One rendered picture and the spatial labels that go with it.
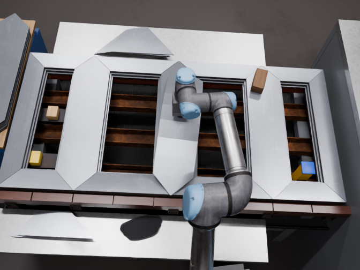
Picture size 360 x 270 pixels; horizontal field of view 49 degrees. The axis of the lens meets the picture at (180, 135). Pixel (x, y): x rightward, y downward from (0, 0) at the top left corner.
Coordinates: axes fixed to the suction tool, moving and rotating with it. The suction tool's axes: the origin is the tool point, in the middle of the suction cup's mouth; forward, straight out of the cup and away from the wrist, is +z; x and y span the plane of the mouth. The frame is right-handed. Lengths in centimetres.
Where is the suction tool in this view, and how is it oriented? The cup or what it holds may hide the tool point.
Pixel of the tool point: (180, 115)
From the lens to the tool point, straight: 177.9
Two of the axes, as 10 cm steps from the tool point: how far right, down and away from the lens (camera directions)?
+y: -10.0, 0.0, -0.7
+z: -0.6, 4.6, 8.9
